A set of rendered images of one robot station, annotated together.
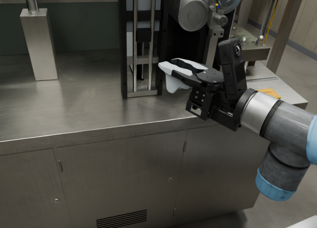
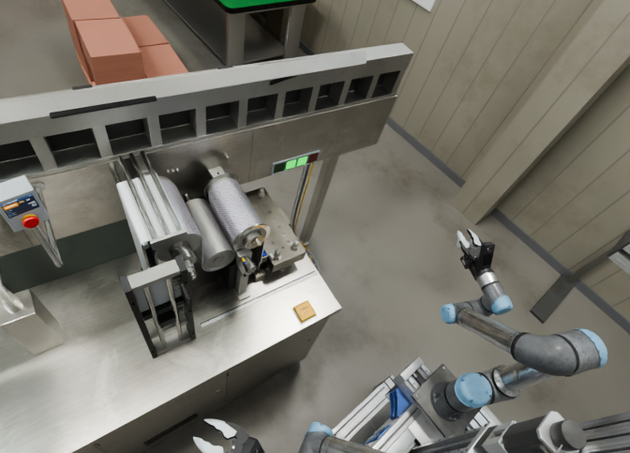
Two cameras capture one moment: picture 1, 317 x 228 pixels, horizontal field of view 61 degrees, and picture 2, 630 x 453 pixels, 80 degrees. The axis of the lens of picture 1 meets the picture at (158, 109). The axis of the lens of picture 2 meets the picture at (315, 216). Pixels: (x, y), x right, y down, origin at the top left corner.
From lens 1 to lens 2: 0.95 m
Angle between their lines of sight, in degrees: 25
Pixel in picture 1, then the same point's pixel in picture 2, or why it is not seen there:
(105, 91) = (130, 350)
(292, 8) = not seen: hidden behind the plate
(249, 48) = (284, 259)
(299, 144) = not seen: outside the picture
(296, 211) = (346, 344)
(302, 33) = not seen: hidden behind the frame
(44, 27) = (36, 320)
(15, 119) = (33, 434)
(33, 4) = (13, 307)
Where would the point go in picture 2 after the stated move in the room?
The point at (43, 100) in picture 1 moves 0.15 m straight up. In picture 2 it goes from (56, 389) to (40, 377)
